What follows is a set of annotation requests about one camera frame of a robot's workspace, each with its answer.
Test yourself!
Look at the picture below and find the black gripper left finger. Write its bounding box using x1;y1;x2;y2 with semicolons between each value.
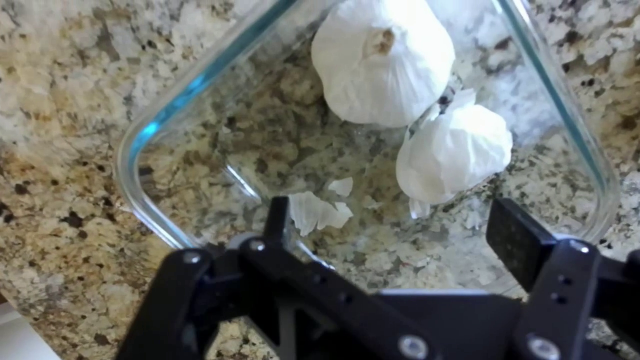
115;194;443;360

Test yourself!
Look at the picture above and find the square clear glass bowl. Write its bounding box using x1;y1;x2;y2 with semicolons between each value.
114;0;621;259

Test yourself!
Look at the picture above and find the white garlic bulb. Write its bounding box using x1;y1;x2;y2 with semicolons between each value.
309;0;457;129
393;88;515;207

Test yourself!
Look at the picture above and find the small garlic skin flake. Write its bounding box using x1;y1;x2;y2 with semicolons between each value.
286;173;357;239

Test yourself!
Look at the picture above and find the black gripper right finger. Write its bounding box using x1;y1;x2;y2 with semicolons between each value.
484;196;640;360

